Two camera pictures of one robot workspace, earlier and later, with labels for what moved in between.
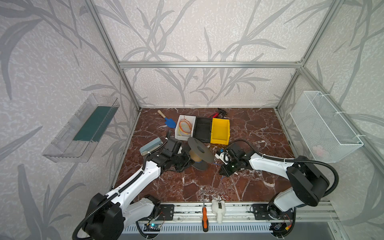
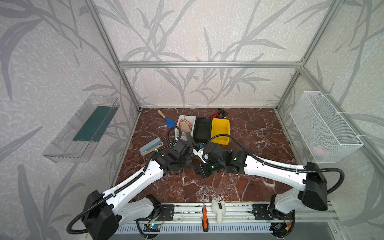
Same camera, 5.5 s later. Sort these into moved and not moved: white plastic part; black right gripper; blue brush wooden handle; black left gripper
Moved: black right gripper
Not moved: white plastic part; black left gripper; blue brush wooden handle
